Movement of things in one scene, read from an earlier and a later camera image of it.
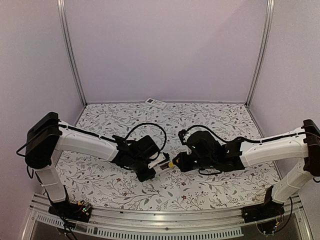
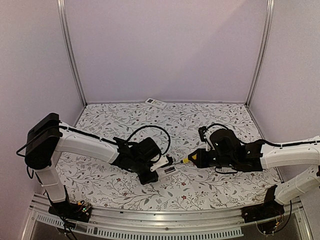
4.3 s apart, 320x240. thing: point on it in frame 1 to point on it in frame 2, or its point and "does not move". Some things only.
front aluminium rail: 138,224 does not move
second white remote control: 156,103 does not move
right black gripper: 184,167 to 200,161
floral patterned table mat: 104,183 does not move
